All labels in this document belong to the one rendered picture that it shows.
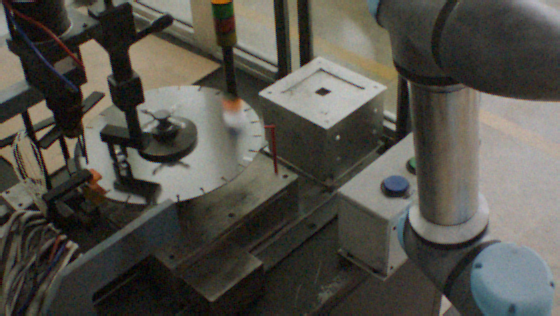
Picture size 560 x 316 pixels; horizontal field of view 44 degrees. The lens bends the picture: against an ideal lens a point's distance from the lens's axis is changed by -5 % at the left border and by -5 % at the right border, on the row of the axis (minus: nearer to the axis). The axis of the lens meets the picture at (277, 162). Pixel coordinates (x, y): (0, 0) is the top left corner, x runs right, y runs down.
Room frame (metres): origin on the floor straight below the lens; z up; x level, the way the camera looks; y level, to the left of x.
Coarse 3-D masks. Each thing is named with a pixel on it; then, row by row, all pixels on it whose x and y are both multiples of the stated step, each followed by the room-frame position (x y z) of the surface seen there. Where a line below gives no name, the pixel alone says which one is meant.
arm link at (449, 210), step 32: (384, 0) 0.70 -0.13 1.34; (416, 0) 0.66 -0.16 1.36; (448, 0) 0.63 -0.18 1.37; (416, 32) 0.65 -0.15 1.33; (416, 64) 0.66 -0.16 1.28; (416, 96) 0.69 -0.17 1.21; (448, 96) 0.67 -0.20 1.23; (416, 128) 0.70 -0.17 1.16; (448, 128) 0.67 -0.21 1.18; (416, 160) 0.71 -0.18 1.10; (448, 160) 0.68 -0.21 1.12; (448, 192) 0.68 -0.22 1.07; (416, 224) 0.71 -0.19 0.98; (448, 224) 0.68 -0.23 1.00; (480, 224) 0.69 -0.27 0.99; (416, 256) 0.71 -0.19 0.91; (448, 256) 0.67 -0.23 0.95
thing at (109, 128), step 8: (128, 112) 0.92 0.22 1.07; (136, 112) 0.92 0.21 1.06; (128, 120) 0.92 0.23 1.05; (136, 120) 0.92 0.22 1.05; (104, 128) 0.95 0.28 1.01; (112, 128) 0.95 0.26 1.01; (120, 128) 0.95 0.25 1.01; (128, 128) 0.92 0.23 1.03; (136, 128) 0.92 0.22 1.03; (104, 136) 0.94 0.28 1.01; (112, 136) 0.93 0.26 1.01; (120, 136) 0.93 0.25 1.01; (128, 136) 0.92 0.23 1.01; (136, 136) 0.92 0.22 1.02; (144, 136) 0.92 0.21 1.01; (112, 144) 0.93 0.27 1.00; (120, 144) 0.93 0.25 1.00; (128, 144) 0.92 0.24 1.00; (136, 144) 0.91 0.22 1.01; (144, 144) 0.91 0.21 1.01; (112, 152) 0.93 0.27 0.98
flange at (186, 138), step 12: (180, 120) 1.03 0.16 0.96; (156, 132) 0.98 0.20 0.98; (168, 132) 0.98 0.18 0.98; (180, 132) 0.99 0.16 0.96; (192, 132) 0.99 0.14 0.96; (156, 144) 0.97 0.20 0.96; (168, 144) 0.96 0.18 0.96; (180, 144) 0.96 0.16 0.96; (192, 144) 0.97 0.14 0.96; (156, 156) 0.94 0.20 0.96; (168, 156) 0.94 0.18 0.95
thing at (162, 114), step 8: (176, 104) 1.02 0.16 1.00; (144, 112) 1.01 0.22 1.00; (152, 112) 1.01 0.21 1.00; (160, 112) 1.00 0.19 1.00; (168, 112) 1.00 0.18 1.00; (160, 120) 0.98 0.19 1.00; (168, 120) 0.98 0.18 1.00; (176, 120) 0.98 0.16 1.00; (152, 128) 0.97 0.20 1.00; (160, 128) 0.98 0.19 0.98; (168, 128) 0.98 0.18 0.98
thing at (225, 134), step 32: (160, 96) 1.13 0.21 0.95; (192, 96) 1.12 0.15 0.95; (224, 96) 1.11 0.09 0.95; (96, 128) 1.04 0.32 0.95; (224, 128) 1.01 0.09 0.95; (256, 128) 1.00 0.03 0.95; (96, 160) 0.95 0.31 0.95; (128, 160) 0.94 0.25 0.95; (160, 160) 0.94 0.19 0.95; (192, 160) 0.93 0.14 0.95; (224, 160) 0.92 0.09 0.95; (96, 192) 0.87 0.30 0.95; (128, 192) 0.86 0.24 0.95; (160, 192) 0.86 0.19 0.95; (192, 192) 0.85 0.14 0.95
